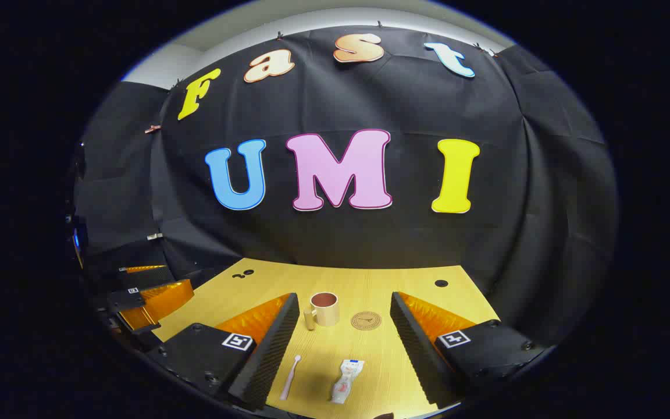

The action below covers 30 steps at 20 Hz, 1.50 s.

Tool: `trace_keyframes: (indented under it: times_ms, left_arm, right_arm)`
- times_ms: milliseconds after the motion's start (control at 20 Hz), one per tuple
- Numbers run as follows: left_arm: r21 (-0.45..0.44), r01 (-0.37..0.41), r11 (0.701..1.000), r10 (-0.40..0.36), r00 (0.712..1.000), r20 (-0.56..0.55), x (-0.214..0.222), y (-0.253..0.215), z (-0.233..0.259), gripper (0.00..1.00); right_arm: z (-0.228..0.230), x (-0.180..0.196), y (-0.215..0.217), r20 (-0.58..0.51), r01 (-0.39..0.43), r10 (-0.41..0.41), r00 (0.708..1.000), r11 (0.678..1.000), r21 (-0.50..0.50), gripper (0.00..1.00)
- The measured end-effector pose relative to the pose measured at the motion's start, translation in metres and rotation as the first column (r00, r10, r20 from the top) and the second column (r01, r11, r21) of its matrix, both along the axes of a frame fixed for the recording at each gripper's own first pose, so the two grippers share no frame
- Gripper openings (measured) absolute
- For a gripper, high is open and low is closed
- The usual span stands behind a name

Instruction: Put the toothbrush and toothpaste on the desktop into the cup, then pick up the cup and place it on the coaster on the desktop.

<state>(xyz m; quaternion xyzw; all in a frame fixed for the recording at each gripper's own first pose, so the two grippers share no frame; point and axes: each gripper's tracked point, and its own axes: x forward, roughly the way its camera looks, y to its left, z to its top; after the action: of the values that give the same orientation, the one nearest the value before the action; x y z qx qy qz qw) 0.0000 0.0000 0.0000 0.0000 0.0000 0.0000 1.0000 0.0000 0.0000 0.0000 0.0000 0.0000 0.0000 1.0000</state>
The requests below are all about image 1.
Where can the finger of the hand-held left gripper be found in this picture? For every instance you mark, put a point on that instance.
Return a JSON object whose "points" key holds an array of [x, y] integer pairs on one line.
{"points": [[154, 299], [146, 276]]}

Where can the black backdrop cloth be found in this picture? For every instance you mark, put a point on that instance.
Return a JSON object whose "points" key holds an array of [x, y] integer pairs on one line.
{"points": [[410, 105]]}

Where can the white toothbrush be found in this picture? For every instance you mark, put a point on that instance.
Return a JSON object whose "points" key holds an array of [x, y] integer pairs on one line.
{"points": [[288, 381]]}

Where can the beige cup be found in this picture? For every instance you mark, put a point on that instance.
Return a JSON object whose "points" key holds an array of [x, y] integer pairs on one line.
{"points": [[326, 314]]}

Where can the white toothpaste tube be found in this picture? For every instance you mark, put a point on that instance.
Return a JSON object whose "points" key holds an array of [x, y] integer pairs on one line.
{"points": [[345, 381]]}

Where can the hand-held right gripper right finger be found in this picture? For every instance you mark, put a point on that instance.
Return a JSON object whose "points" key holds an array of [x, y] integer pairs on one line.
{"points": [[416, 349]]}

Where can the wooden desktop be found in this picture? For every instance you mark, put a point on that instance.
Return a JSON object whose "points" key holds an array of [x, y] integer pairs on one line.
{"points": [[364, 279]]}

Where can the round brown coaster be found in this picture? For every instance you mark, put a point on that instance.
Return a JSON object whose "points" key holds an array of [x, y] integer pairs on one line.
{"points": [[366, 320]]}

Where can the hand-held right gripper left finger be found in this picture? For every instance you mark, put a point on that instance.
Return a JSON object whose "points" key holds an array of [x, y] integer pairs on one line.
{"points": [[271, 355]]}

